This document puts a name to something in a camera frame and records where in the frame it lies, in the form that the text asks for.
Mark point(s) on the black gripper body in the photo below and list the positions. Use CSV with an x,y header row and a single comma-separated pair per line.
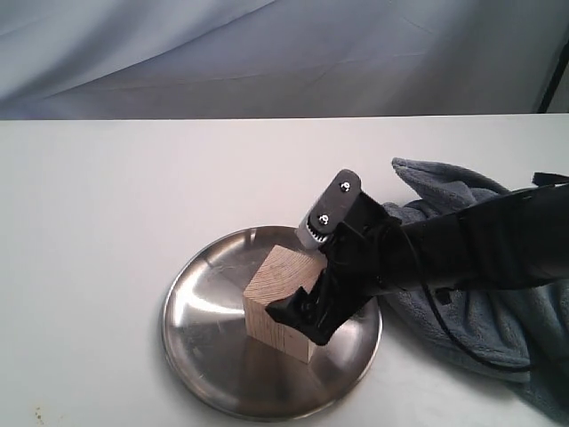
x,y
368,255

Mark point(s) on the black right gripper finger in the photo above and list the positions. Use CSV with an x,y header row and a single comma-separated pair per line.
x,y
309,313

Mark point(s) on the grey fleece cloth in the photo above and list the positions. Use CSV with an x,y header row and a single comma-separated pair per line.
x,y
527,330

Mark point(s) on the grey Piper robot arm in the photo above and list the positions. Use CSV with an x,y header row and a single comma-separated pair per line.
x,y
510,242

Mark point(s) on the round stainless steel plate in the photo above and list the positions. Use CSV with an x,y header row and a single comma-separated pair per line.
x,y
207,347

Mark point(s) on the grey backdrop cloth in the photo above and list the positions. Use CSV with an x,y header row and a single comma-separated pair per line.
x,y
256,59

